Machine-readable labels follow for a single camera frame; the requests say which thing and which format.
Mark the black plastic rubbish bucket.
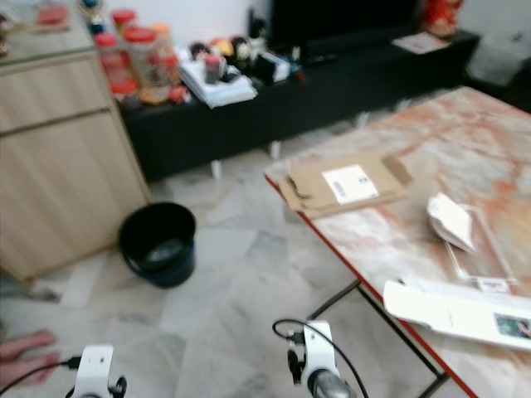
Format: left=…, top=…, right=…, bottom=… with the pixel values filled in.
left=118, top=201, right=198, bottom=290

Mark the person's bare foot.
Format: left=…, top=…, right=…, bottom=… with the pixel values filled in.
left=0, top=329, right=61, bottom=391

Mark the long white product package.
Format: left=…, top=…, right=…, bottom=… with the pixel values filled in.
left=383, top=277, right=531, bottom=352

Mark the flat brown cardboard mailer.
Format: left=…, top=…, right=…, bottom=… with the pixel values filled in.
left=277, top=153, right=417, bottom=220

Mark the small white packaging card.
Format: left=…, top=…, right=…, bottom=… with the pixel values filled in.
left=426, top=192, right=479, bottom=253

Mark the clear plastic blister shell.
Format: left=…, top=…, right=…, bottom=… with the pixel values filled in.
left=446, top=209, right=518, bottom=288

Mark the light wood cabinet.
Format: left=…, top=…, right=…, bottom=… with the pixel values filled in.
left=0, top=32, right=153, bottom=284

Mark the black low TV console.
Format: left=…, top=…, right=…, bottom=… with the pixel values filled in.
left=120, top=29, right=484, bottom=182

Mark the white book stack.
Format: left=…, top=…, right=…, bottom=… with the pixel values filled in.
left=180, top=60, right=259, bottom=109

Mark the orange marble table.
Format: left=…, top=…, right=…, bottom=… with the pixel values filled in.
left=264, top=85, right=531, bottom=398

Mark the black white small box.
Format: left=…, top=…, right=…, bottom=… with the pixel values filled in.
left=252, top=50, right=293, bottom=85

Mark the red filled plastic jar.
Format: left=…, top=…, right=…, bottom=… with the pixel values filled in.
left=94, top=33, right=131, bottom=98

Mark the large red lidded jar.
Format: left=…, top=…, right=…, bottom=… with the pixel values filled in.
left=124, top=27, right=172, bottom=106

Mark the black television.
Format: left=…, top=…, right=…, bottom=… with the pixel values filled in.
left=267, top=0, right=426, bottom=61

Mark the orange lidded plastic jar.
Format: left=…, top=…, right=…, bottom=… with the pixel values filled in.
left=150, top=22, right=177, bottom=85

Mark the pale printed paper sheet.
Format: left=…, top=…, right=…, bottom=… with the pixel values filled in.
left=391, top=32, right=450, bottom=56

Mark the grey cushioned seat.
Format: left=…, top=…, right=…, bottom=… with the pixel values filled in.
left=465, top=32, right=531, bottom=85

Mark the small red lidded jar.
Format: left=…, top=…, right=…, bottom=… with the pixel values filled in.
left=111, top=8, right=139, bottom=34

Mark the small blue gold trophy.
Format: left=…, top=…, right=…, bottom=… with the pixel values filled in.
left=80, top=0, right=108, bottom=36

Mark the red gold ornament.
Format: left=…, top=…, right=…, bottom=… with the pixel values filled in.
left=419, top=0, right=466, bottom=39

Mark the flat red box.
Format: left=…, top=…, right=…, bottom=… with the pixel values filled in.
left=37, top=2, right=70, bottom=31

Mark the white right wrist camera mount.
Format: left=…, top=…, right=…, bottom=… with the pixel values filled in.
left=298, top=321, right=336, bottom=386

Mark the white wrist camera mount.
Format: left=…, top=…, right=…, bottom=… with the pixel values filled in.
left=71, top=346, right=115, bottom=396
left=298, top=321, right=336, bottom=386

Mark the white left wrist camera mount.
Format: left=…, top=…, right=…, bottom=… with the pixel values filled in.
left=71, top=346, right=115, bottom=396

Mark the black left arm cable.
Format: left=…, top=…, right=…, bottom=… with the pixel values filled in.
left=18, top=356, right=82, bottom=394

